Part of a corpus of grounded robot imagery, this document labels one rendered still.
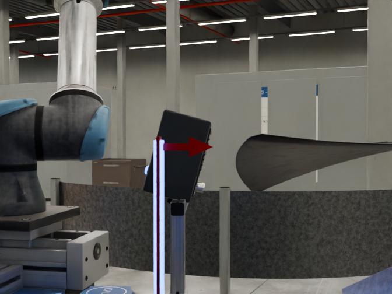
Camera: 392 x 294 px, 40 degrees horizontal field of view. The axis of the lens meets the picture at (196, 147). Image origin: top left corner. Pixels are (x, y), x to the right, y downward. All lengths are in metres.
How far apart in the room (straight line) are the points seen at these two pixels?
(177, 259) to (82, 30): 0.55
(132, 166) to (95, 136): 6.29
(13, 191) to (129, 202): 1.58
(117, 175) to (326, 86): 3.01
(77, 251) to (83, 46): 0.46
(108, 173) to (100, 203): 4.77
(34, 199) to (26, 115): 0.17
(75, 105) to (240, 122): 5.99
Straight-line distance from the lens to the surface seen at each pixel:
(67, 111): 1.13
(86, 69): 1.21
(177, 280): 1.19
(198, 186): 1.23
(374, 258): 2.70
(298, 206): 2.51
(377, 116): 4.97
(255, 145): 0.56
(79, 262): 1.06
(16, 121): 1.12
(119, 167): 7.47
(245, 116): 7.04
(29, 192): 1.13
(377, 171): 4.97
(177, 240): 1.17
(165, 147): 0.62
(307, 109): 6.83
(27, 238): 1.10
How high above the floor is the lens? 1.19
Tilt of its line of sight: 1 degrees down
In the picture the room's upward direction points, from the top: straight up
